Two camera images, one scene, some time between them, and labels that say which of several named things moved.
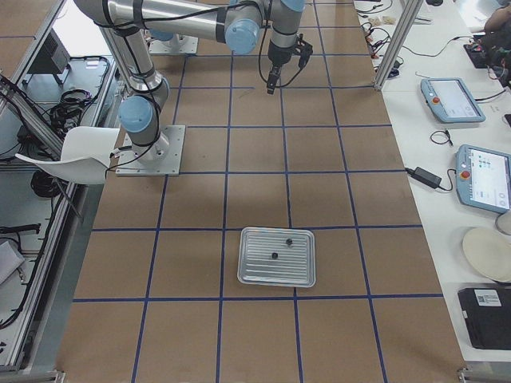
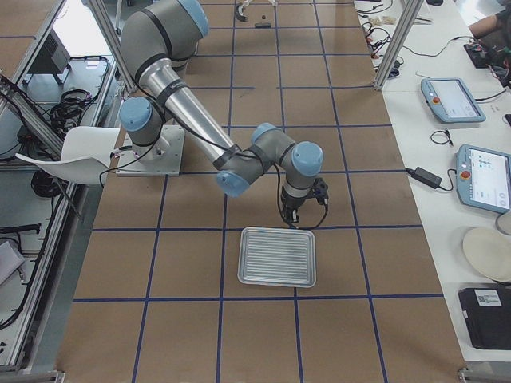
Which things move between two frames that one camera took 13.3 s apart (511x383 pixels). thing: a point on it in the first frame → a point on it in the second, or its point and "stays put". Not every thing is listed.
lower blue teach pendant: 483,178 stays put
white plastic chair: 85,155 stays put
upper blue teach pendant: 449,100 stays put
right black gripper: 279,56 → 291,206
